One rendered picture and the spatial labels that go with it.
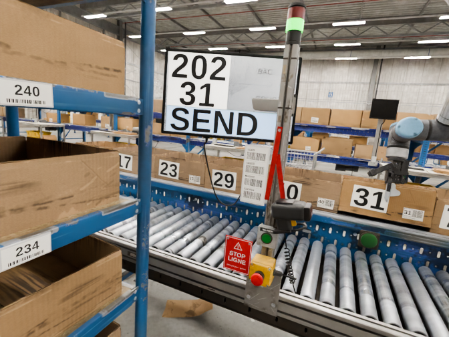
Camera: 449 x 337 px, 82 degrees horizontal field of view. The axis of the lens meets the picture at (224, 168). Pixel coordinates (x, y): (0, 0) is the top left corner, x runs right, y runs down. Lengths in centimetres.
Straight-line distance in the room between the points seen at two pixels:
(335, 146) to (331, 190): 427
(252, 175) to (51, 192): 59
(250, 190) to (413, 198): 86
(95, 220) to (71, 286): 12
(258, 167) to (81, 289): 58
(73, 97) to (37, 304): 32
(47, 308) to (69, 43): 41
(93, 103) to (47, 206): 17
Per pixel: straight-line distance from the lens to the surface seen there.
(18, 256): 44
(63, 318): 57
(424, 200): 151
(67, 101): 43
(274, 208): 81
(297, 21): 89
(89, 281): 57
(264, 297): 102
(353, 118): 596
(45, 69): 46
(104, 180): 54
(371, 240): 145
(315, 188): 146
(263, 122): 96
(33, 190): 46
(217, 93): 97
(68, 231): 47
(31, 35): 45
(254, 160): 86
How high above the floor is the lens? 132
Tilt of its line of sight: 10 degrees down
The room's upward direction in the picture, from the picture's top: 5 degrees clockwise
